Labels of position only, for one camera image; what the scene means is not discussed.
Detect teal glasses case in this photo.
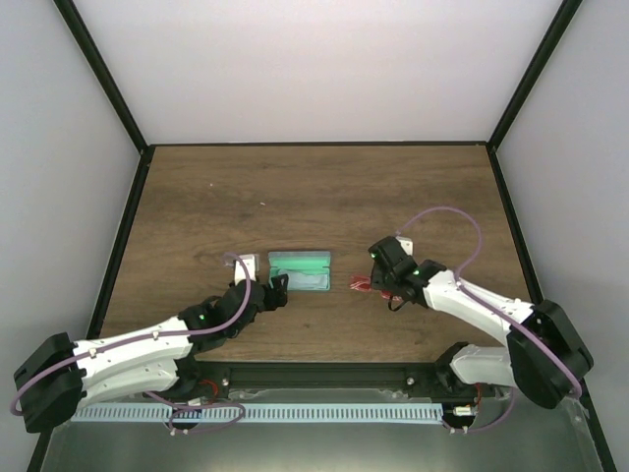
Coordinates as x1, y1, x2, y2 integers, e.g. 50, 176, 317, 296
268, 251, 331, 291

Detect red transparent sunglasses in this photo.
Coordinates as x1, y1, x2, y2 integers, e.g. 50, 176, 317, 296
349, 275, 392, 300

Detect light blue cleaning cloth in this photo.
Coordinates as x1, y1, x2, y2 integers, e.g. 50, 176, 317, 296
288, 272, 329, 291

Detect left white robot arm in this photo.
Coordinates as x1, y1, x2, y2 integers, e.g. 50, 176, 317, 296
10, 275, 289, 434

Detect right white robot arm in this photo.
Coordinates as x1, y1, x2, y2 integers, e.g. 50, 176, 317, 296
369, 236, 594, 409

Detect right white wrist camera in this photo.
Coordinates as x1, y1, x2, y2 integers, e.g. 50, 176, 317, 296
396, 236, 414, 256

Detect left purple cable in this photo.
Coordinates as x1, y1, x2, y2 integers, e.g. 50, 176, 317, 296
9, 253, 253, 419

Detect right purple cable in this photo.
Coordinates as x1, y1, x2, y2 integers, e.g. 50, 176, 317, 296
395, 206, 584, 434

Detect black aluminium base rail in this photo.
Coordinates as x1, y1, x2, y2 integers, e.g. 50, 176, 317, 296
200, 361, 478, 398

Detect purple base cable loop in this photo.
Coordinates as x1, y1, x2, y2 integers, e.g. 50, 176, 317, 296
166, 401, 247, 437

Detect light blue slotted cable duct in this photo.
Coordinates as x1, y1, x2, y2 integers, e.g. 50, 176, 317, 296
71, 403, 443, 425

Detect black enclosure frame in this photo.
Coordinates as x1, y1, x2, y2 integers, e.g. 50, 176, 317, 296
27, 0, 615, 472

